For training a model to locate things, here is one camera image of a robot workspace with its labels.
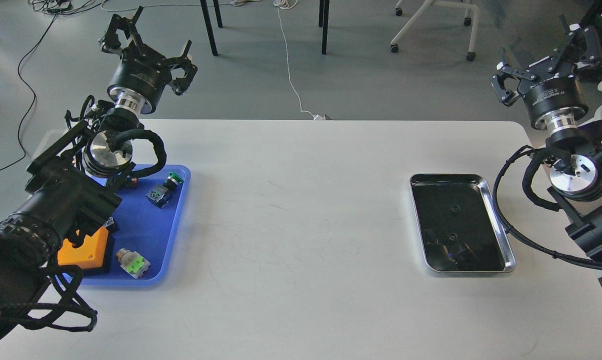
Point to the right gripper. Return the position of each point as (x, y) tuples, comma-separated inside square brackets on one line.
[(550, 90)]

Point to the orange button enclosure box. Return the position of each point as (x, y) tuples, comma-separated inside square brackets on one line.
[(90, 255)]

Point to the black table leg left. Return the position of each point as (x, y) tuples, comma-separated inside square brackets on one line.
[(216, 5)]

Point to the blue plastic tray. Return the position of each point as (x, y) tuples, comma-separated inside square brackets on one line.
[(144, 228)]

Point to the light green selector switch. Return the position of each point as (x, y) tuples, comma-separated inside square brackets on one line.
[(132, 262)]

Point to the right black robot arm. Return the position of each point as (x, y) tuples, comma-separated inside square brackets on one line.
[(569, 167)]

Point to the white chair base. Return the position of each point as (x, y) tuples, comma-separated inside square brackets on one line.
[(422, 27)]

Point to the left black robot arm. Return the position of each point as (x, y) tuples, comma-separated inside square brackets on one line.
[(73, 189)]

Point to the metal tray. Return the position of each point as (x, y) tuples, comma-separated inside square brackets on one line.
[(482, 247)]

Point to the green push button switch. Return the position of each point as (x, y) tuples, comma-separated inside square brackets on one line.
[(161, 194)]

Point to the black table leg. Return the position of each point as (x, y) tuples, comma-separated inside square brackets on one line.
[(216, 5), (323, 23)]

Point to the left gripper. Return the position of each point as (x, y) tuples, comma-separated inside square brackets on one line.
[(138, 75)]

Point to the black table leg right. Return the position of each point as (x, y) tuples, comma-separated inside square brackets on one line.
[(323, 23)]

